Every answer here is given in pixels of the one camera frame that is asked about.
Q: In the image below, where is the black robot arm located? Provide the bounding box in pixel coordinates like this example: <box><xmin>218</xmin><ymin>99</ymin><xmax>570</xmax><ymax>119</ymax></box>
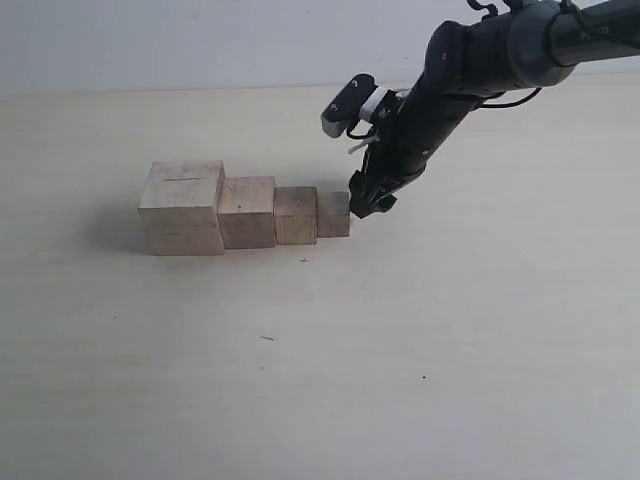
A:
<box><xmin>344</xmin><ymin>1</ymin><xmax>639</xmax><ymax>218</ymax></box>

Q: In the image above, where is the smallest wooden cube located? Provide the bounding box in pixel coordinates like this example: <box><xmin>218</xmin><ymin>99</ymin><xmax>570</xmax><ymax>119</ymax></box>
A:
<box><xmin>317</xmin><ymin>191</ymin><xmax>350</xmax><ymax>238</ymax></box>

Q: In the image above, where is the third largest wooden cube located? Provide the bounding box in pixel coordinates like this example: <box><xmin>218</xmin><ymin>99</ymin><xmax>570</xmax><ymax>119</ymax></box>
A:
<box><xmin>274</xmin><ymin>186</ymin><xmax>317</xmax><ymax>245</ymax></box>

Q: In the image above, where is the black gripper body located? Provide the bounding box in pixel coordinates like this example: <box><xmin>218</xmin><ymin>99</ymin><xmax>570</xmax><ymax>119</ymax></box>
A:
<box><xmin>361</xmin><ymin>84</ymin><xmax>480</xmax><ymax>193</ymax></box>

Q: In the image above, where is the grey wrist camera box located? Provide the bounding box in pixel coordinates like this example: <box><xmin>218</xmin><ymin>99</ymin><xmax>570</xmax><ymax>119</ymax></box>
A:
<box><xmin>320</xmin><ymin>73</ymin><xmax>377</xmax><ymax>139</ymax></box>

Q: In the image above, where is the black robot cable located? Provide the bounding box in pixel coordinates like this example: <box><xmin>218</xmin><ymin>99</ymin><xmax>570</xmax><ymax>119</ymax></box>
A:
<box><xmin>474</xmin><ymin>87</ymin><xmax>544</xmax><ymax>109</ymax></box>

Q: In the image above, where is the second largest wooden cube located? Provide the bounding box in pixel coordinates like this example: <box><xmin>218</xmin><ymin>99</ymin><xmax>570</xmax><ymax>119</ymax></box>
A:
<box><xmin>218</xmin><ymin>176</ymin><xmax>276</xmax><ymax>249</ymax></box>

